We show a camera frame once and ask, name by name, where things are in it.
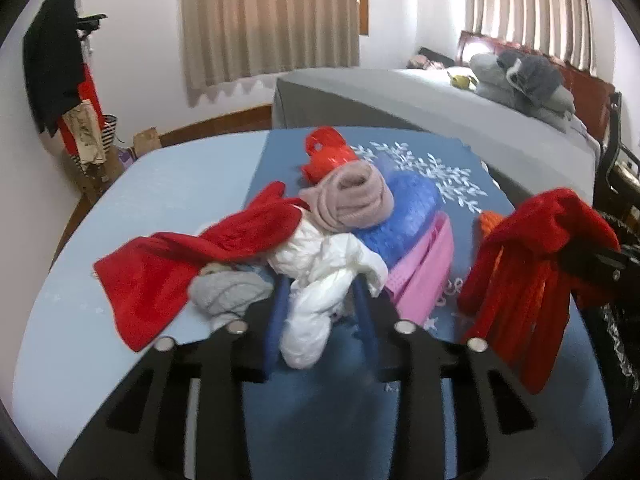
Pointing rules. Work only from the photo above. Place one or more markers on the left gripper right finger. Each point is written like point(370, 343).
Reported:
point(498, 433)

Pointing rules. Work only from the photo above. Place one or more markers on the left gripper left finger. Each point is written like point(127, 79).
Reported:
point(139, 431)

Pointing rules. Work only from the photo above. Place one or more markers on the red knit glove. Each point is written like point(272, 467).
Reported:
point(516, 293)
point(145, 280)

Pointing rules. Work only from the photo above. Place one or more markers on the orange foam net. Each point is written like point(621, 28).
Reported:
point(487, 221)

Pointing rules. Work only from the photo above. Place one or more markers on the grey knit glove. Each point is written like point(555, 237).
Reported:
point(223, 293)

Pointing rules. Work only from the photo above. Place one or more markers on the blue plastic bag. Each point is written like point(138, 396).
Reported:
point(417, 199)

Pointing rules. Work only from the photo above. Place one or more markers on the white paper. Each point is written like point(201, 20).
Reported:
point(322, 267)

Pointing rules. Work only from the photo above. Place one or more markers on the pink cloth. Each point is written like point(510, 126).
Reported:
point(352, 196)

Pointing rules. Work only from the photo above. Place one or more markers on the red plastic bag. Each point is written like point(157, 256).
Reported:
point(327, 150)

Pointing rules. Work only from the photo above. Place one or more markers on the black trash bin with bag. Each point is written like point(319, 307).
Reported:
point(622, 319)

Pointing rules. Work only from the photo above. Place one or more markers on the bed with grey sheet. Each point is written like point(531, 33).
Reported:
point(526, 156)

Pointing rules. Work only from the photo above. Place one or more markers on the grey folded duvet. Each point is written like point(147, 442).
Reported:
point(558, 112)

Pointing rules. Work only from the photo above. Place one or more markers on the black metal chair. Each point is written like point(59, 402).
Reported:
point(616, 186)

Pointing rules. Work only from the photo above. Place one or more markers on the red wooden headboard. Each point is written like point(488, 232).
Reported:
point(592, 95)

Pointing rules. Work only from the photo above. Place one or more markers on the dark grey blanket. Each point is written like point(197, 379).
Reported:
point(532, 77)

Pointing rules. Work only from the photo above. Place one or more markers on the yellow plush toy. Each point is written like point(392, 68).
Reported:
point(463, 82)

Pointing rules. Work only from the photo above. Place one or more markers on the right beige curtain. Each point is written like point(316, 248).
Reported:
point(558, 28)

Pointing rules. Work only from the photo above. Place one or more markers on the beige curtain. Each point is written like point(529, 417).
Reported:
point(558, 28)
point(227, 40)

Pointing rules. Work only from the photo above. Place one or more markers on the pink bag on bed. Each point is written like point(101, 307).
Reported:
point(426, 58)

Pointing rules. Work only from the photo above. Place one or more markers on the brown paper bag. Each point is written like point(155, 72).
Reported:
point(145, 142)

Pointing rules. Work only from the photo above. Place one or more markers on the striped basket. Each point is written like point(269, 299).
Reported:
point(109, 130)

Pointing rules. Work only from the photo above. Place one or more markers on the beige tote bag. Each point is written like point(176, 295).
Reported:
point(82, 134)

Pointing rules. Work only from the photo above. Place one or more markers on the red hanging bag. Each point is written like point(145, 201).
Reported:
point(87, 91)

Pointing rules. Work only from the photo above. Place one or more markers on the black hanging coat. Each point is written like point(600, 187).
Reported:
point(53, 63)

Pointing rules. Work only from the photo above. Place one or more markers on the left beige curtain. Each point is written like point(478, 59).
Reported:
point(227, 40)

